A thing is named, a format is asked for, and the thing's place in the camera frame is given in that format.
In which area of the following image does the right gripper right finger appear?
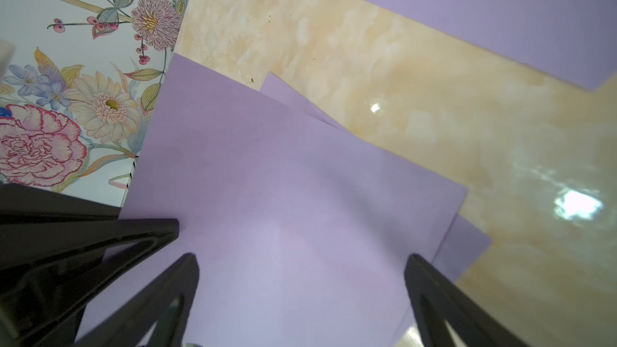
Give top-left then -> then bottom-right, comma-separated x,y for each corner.
404,254 -> 526,347

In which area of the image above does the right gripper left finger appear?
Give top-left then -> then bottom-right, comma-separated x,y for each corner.
74,253 -> 199,347

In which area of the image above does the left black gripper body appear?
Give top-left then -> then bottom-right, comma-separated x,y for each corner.
1,183 -> 121,224

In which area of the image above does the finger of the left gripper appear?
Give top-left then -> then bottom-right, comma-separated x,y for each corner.
1,218 -> 179,346

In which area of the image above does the purple paper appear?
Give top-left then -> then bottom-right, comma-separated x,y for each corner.
260,73 -> 492,283
365,0 -> 616,91
79,56 -> 468,346

